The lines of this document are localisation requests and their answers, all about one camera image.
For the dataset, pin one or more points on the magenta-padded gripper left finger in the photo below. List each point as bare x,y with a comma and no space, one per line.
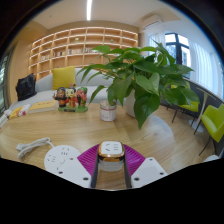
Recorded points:
75,171

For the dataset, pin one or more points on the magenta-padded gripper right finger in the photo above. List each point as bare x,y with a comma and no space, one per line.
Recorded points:
146,171

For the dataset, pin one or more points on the white charger with gold band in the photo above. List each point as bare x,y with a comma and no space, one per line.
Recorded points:
111,153

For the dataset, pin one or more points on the round white power strip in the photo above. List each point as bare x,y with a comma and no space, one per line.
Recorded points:
58,158

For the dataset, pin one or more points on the small white and red cup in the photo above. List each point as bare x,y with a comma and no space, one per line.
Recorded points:
108,112

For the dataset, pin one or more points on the yellow book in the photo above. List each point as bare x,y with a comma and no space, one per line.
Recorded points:
43,106

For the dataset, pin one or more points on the three-figure colourful figurine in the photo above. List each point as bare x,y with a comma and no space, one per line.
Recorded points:
70,98

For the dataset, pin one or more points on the green chair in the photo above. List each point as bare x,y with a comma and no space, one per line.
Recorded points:
213,123
191,107

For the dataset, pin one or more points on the small white side table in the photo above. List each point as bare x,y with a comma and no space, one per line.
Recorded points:
199,113

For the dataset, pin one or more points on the pink and white box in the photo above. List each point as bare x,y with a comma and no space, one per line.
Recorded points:
24,110

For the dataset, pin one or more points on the yellow booklet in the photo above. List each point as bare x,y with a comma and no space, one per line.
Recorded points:
15,113

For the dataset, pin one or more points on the stack of books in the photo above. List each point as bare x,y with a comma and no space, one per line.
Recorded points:
4,120

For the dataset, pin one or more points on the grey sofa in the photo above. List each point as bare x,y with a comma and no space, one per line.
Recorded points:
43,90

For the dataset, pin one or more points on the green potted plant white pot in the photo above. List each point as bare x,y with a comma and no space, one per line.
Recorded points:
143,83

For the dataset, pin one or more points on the yellow cushion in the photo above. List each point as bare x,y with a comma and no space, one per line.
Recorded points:
63,77

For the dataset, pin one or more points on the black bag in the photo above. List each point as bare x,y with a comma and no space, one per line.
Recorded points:
26,87

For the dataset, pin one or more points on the white sheer curtain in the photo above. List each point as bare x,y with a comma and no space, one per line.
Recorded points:
206,68
156,40

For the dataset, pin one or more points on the wooden shelf unit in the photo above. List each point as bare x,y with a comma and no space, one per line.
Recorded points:
60,46

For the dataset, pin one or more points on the dark-framed window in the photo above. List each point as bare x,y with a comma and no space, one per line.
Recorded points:
178,46

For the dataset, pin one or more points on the white air conditioner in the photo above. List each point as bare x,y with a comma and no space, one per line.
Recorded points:
152,21

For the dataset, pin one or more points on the long ceiling light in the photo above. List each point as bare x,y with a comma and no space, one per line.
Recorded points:
89,10

